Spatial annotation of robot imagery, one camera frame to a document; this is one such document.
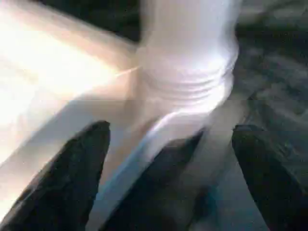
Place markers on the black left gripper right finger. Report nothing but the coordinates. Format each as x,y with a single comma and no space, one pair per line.
276,183

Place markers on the black mat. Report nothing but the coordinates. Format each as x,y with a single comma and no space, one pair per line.
276,72

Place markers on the white plastic table top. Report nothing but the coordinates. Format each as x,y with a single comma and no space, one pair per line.
48,72

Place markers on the white plastic table leg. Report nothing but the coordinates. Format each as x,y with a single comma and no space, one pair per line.
187,48

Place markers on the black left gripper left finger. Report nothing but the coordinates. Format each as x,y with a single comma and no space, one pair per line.
62,183

